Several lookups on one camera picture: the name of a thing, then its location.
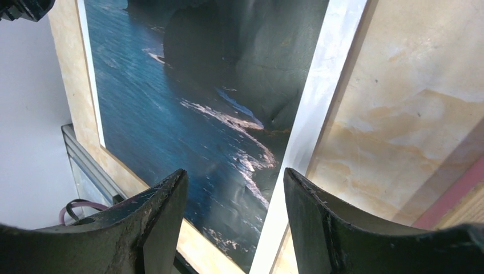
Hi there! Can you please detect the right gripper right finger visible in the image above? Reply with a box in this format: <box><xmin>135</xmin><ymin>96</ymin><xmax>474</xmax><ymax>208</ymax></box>
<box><xmin>284</xmin><ymin>168</ymin><xmax>483</xmax><ymax>273</ymax></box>

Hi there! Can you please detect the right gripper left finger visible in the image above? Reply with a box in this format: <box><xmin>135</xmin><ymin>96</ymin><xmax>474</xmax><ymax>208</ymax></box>
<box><xmin>1</xmin><ymin>169</ymin><xmax>188</xmax><ymax>273</ymax></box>

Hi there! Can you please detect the pink wooden picture frame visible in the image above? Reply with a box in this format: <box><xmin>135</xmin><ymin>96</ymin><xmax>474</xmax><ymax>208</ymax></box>
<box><xmin>412</xmin><ymin>156</ymin><xmax>483</xmax><ymax>230</ymax></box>

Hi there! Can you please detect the landscape photo print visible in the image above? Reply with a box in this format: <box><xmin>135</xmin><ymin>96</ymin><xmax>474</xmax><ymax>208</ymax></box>
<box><xmin>75</xmin><ymin>0</ymin><xmax>369</xmax><ymax>274</ymax></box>

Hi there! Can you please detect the brown cardboard backing board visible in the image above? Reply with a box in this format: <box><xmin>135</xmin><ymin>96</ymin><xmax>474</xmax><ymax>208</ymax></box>
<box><xmin>48</xmin><ymin>1</ymin><xmax>243</xmax><ymax>273</ymax></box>

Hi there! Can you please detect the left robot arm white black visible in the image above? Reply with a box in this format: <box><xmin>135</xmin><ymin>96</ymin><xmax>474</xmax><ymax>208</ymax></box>
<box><xmin>1</xmin><ymin>0</ymin><xmax>55</xmax><ymax>22</ymax></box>

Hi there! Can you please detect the aluminium front rail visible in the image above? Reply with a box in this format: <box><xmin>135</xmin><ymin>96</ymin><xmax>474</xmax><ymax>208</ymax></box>
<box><xmin>61</xmin><ymin>124</ymin><xmax>127</xmax><ymax>206</ymax></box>

